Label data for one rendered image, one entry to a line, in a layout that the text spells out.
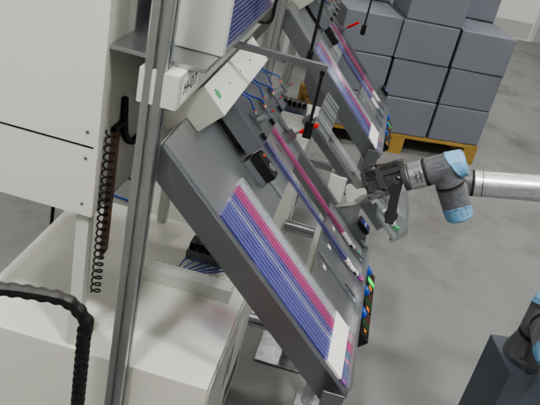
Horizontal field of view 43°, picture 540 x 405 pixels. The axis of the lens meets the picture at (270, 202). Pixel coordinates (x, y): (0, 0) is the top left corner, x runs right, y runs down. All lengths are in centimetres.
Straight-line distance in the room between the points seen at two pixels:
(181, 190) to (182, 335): 53
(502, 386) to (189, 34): 143
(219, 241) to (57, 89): 45
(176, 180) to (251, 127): 34
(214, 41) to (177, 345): 80
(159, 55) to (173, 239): 101
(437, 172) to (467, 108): 318
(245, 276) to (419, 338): 176
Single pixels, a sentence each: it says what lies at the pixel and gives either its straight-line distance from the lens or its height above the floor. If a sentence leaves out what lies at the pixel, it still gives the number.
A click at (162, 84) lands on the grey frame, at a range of 130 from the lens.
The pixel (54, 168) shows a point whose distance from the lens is 151.
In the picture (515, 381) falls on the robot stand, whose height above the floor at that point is 52.
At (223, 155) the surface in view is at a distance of 162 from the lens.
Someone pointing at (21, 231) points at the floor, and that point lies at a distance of 330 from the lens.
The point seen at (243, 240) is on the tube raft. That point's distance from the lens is 148.
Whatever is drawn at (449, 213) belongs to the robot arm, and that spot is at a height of 103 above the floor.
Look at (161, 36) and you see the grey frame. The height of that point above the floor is 145.
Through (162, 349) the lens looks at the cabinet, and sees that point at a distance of 178.
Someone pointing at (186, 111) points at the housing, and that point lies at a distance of 155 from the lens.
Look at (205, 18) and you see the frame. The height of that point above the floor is 146.
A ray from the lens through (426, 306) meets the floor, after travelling 336.
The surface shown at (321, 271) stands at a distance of 181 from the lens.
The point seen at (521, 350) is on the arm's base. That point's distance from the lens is 224.
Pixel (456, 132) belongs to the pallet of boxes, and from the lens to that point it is 501.
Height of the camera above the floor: 181
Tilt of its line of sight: 28 degrees down
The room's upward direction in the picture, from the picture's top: 13 degrees clockwise
